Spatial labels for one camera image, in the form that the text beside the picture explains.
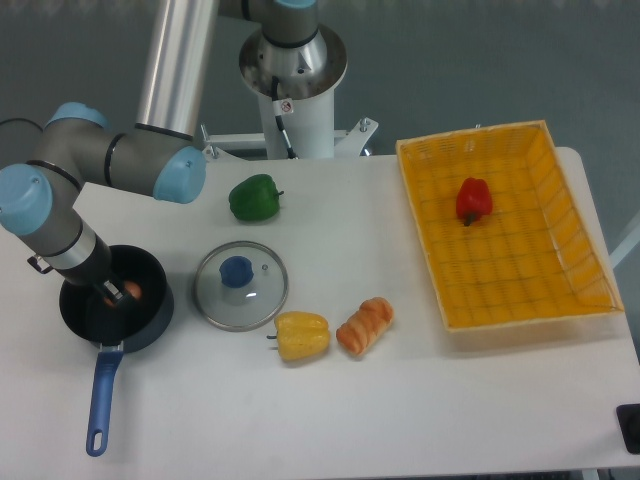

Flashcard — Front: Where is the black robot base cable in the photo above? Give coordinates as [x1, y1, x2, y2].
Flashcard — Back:
[271, 74, 300, 160]

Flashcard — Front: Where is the dark pot blue handle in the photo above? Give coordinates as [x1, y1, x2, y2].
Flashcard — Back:
[59, 245, 174, 457]

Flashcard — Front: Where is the yellow plastic basket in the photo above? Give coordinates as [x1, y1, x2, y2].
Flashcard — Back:
[396, 120, 624, 331]

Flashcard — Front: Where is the red bell pepper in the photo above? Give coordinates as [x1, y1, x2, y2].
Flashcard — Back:
[456, 177, 493, 226]

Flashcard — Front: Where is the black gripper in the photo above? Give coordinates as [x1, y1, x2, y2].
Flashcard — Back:
[27, 243, 128, 306]

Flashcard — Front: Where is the glass lid blue knob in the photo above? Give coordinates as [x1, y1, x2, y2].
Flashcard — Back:
[191, 241, 289, 332]

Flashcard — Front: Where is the black device at table edge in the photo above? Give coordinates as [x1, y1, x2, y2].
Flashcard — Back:
[616, 404, 640, 455]

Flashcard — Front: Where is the green bell pepper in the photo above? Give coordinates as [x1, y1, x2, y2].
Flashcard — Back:
[228, 174, 284, 222]

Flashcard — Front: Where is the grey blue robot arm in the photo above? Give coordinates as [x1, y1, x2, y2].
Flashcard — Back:
[1, 1, 319, 305]

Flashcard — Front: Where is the yellow bell pepper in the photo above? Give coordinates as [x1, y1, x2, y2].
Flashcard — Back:
[270, 311, 331, 362]

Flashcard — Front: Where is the brown egg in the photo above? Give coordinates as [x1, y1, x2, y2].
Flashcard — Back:
[103, 280, 142, 308]

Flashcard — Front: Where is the black cable on floor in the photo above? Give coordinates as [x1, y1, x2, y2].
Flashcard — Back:
[0, 117, 49, 136]

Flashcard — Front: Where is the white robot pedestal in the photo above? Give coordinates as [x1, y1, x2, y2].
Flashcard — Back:
[201, 25, 379, 159]

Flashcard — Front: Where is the orange bread roll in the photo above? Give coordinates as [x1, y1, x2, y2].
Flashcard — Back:
[336, 297, 394, 357]

